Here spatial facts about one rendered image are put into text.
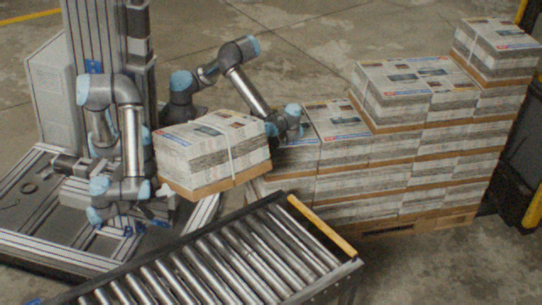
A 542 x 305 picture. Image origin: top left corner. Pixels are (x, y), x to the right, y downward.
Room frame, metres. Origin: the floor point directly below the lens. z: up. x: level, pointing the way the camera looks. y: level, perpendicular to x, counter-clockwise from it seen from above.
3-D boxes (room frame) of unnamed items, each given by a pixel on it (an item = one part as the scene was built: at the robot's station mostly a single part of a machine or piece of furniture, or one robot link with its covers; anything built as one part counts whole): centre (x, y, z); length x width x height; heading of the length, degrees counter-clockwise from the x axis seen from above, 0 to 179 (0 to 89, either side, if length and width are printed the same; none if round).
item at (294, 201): (1.81, -0.24, 0.81); 0.43 x 0.03 x 0.02; 42
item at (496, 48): (2.89, -1.14, 0.65); 0.39 x 0.30 x 1.29; 20
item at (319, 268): (1.72, -0.12, 0.77); 0.47 x 0.05 x 0.05; 42
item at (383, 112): (2.70, -0.58, 0.95); 0.38 x 0.29 x 0.23; 20
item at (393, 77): (2.70, -0.59, 1.06); 0.37 x 0.29 x 0.01; 20
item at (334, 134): (2.65, -0.45, 0.42); 1.17 x 0.39 x 0.83; 110
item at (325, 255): (1.76, -0.17, 0.77); 0.47 x 0.05 x 0.05; 42
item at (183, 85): (2.52, 0.50, 0.98); 0.13 x 0.12 x 0.14; 140
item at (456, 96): (2.79, -0.86, 0.95); 0.38 x 0.29 x 0.23; 20
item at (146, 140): (2.03, 0.61, 0.98); 0.13 x 0.12 x 0.14; 104
